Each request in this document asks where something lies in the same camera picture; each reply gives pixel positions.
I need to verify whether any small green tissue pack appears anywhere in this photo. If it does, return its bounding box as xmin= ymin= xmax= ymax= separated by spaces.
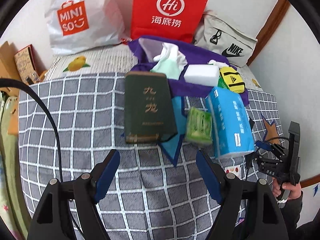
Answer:
xmin=185 ymin=107 xmax=213 ymax=146

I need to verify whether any yellow black striped sock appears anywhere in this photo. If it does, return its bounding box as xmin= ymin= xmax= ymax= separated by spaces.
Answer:
xmin=220 ymin=67 xmax=245 ymax=94

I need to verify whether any green wet wipes packet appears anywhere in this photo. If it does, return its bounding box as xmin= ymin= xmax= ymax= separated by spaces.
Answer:
xmin=217 ymin=77 xmax=229 ymax=89

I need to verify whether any white sponge block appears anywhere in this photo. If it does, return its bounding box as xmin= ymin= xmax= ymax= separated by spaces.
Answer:
xmin=183 ymin=64 xmax=220 ymax=87

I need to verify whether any pale green pouch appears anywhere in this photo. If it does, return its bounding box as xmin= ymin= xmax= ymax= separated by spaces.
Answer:
xmin=150 ymin=63 xmax=184 ymax=80

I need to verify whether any white cloth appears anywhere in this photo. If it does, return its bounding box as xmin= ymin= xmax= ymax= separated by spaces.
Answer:
xmin=153 ymin=42 xmax=188 ymax=68

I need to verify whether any person's right hand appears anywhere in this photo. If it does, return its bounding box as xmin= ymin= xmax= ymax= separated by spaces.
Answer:
xmin=272 ymin=178 xmax=302 ymax=200

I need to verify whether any floral bedding pile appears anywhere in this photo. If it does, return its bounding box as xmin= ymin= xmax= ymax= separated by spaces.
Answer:
xmin=1 ymin=92 xmax=31 ymax=239

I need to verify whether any blue tissue pack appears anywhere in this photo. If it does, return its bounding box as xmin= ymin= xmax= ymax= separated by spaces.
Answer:
xmin=205 ymin=87 xmax=254 ymax=159

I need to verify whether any grey checked blanket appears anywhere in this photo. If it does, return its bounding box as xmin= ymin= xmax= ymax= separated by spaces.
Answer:
xmin=17 ymin=71 xmax=284 ymax=240

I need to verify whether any purple towel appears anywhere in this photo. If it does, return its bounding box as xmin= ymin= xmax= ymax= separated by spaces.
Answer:
xmin=127 ymin=35 xmax=251 ymax=107

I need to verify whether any dark green tin box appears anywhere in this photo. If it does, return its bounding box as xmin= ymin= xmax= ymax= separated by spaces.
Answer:
xmin=124 ymin=71 xmax=177 ymax=144

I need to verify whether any beige Nike bag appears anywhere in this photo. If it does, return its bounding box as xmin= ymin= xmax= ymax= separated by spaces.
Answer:
xmin=194 ymin=10 xmax=258 ymax=67

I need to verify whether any cardboard box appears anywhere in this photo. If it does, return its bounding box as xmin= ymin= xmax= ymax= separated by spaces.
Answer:
xmin=0 ymin=41 xmax=21 ymax=81

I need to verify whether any brown decorated box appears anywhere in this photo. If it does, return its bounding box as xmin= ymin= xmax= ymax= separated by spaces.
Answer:
xmin=14 ymin=44 xmax=40 ymax=85

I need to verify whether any white parrot print sheet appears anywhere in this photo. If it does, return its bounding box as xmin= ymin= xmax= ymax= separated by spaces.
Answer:
xmin=44 ymin=45 xmax=263 ymax=92

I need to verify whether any red Haidilao paper bag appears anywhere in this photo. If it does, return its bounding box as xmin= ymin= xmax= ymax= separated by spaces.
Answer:
xmin=130 ymin=0 xmax=208 ymax=43

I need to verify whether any white Miniso plastic bag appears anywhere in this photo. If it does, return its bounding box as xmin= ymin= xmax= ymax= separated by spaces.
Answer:
xmin=44 ymin=0 xmax=125 ymax=56

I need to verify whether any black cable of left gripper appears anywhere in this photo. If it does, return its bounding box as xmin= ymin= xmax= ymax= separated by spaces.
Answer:
xmin=0 ymin=77 xmax=65 ymax=183

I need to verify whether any brown wooden door frame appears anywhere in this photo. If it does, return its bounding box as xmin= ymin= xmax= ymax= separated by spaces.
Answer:
xmin=247 ymin=0 xmax=291 ymax=66

